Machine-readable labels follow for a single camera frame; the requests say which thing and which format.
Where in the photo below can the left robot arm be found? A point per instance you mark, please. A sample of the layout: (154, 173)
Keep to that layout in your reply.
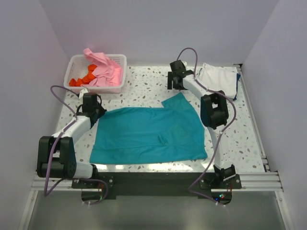
(56, 153)

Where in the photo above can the white plastic basket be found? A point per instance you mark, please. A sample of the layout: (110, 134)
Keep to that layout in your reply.
(77, 68)

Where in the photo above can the orange t shirt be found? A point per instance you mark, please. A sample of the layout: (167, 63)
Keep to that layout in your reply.
(86, 80)

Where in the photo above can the folded white t shirt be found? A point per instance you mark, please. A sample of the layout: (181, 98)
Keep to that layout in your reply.
(218, 79)

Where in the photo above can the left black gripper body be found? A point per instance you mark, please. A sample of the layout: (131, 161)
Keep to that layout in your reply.
(100, 110)

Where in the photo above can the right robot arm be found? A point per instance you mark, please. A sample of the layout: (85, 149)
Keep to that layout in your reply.
(213, 113)

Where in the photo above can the aluminium frame rail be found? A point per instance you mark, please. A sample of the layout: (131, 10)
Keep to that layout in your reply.
(252, 161)

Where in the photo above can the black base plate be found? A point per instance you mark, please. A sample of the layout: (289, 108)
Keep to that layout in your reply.
(110, 185)

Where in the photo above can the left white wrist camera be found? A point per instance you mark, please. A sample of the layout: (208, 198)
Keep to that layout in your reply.
(83, 92)

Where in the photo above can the teal t shirt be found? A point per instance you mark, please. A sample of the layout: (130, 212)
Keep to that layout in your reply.
(143, 135)

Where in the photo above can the pink t shirt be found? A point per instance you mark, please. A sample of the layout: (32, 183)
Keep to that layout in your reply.
(108, 73)

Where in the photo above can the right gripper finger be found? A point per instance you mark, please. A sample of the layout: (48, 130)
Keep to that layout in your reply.
(171, 76)
(169, 83)

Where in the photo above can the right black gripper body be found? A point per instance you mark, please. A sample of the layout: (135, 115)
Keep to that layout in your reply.
(177, 86)

